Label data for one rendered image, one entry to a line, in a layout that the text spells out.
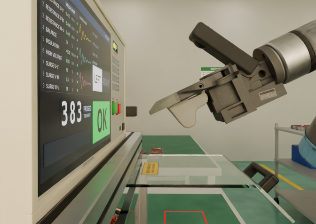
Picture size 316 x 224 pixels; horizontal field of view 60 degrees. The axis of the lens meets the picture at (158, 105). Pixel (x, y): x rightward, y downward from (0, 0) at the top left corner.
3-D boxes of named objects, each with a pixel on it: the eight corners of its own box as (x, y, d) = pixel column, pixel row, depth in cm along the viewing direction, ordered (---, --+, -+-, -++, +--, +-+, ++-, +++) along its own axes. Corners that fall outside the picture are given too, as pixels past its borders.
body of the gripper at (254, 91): (222, 126, 41) (295, 92, 41) (198, 74, 41) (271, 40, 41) (212, 122, 49) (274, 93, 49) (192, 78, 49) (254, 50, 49)
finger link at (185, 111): (164, 141, 40) (218, 115, 42) (147, 105, 40) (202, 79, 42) (161, 140, 44) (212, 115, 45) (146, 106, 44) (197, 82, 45)
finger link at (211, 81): (182, 100, 40) (235, 75, 41) (178, 91, 40) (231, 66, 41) (177, 102, 44) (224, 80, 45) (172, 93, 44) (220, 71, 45)
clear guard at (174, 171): (246, 179, 66) (246, 155, 66) (295, 223, 42) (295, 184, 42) (111, 179, 66) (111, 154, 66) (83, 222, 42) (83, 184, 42)
